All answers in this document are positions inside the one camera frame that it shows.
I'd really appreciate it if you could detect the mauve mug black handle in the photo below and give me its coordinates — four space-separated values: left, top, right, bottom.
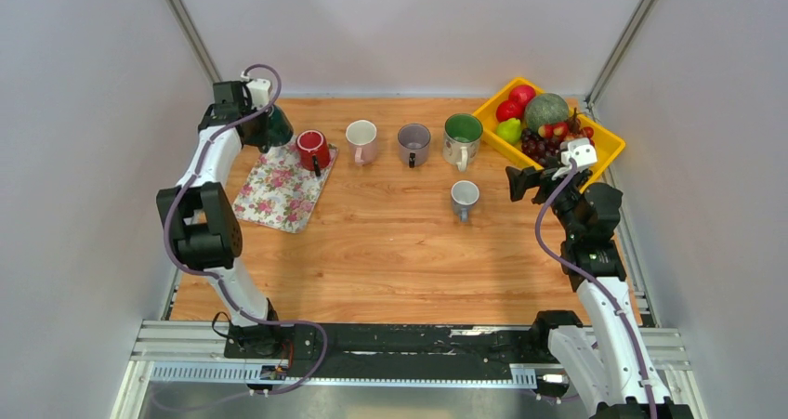
397 124 432 169

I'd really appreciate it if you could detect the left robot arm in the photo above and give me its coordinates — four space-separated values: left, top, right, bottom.
156 76 284 359

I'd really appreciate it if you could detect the pink faceted mug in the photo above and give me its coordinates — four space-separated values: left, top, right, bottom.
346 120 378 166

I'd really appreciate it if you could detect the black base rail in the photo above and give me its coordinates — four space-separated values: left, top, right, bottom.
218 323 556 382

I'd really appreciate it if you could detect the grey blue mug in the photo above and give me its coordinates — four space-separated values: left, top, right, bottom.
450 180 480 222

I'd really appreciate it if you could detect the red cherry cluster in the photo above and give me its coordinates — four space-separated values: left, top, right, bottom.
537 118 595 142

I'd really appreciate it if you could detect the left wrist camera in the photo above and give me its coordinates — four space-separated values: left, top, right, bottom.
241 76 272 111

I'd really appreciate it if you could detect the red apple lower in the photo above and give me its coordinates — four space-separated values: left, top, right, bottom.
495 99 524 123

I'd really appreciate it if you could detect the green pear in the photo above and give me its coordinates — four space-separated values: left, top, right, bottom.
495 118 522 145

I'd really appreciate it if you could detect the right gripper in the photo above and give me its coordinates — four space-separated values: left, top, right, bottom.
505 156 583 240

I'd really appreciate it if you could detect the yellow plastic bin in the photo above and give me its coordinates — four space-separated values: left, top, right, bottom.
473 77 626 191

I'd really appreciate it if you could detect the green melon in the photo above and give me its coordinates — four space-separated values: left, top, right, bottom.
524 93 570 131

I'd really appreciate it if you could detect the floral serving tray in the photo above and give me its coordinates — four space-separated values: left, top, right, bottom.
233 141 333 233

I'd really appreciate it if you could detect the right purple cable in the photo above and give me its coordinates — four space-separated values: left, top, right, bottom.
532 157 659 419

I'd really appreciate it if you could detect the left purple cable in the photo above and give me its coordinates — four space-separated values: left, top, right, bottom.
161 63 329 397

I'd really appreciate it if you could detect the red mug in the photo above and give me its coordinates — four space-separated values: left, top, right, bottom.
295 130 331 177

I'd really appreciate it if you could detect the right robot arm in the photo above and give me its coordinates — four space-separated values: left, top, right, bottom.
506 166 693 418

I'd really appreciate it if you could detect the purple cable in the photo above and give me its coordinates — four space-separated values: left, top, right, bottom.
532 157 659 419
161 63 329 397

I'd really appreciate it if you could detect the red apple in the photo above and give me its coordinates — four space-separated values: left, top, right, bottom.
495 99 524 123
508 85 537 109

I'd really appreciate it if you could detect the cream floral mug green inside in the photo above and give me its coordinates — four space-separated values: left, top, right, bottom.
441 113 483 172

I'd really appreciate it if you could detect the red apple upper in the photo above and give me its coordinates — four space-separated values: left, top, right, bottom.
508 85 537 109

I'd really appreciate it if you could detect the dark purple grape bunch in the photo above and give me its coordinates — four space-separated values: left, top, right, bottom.
520 128 560 168

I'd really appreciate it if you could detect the right arm base link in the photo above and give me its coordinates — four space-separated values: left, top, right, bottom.
532 310 608 416

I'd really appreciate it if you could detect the dark green mug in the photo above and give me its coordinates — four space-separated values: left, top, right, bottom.
260 105 294 153

